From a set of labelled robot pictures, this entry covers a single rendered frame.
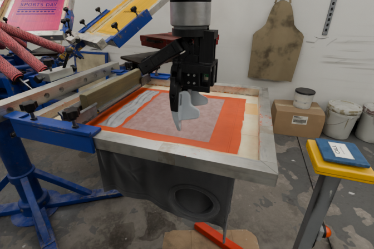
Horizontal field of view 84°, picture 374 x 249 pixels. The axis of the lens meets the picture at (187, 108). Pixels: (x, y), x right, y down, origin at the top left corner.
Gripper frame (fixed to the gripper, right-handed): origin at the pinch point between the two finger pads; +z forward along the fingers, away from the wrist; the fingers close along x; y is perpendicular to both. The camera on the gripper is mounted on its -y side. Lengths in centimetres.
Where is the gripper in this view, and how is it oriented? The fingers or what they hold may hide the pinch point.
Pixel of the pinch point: (181, 118)
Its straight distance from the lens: 48.5
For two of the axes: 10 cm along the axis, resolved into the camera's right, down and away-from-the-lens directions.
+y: 9.5, 1.4, -2.9
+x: 3.2, -4.1, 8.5
